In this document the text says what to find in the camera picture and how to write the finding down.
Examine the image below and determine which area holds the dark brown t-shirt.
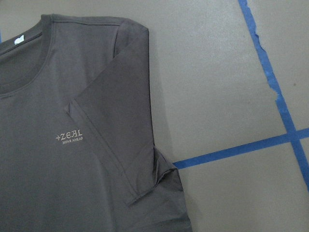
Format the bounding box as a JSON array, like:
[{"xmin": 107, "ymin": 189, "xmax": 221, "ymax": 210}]
[{"xmin": 0, "ymin": 14, "xmax": 192, "ymax": 232}]

